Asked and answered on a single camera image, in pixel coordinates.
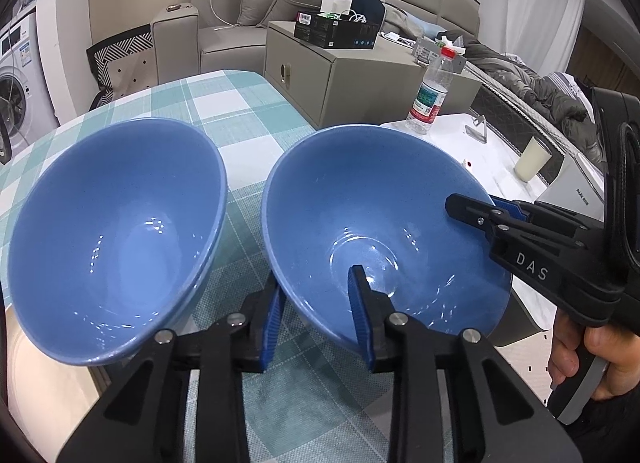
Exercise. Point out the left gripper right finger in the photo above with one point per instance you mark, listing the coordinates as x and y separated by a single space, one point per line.
495 416

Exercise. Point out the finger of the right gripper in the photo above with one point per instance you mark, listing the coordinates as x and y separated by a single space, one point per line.
477 214
512 208

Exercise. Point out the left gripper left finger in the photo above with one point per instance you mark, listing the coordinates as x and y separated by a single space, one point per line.
141 415

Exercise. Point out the large blue bowl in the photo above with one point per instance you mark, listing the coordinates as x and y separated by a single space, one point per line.
116 239

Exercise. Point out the cream cup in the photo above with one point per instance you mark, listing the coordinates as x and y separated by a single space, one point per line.
534 157

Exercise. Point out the grey blanket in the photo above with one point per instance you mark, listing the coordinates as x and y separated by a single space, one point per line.
563 111

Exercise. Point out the clear water bottle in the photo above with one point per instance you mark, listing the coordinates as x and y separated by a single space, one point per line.
432 92

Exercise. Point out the grey side cabinet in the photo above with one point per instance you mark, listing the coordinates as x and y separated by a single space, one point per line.
344 86

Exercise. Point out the black cardboard box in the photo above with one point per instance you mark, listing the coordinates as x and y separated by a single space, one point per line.
330 32

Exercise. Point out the grey sofa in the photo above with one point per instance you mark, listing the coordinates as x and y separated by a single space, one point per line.
201 36

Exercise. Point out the white washing machine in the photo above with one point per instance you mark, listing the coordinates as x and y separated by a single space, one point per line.
27 113

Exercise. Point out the black patterned chair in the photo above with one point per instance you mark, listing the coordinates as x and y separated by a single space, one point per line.
123 64

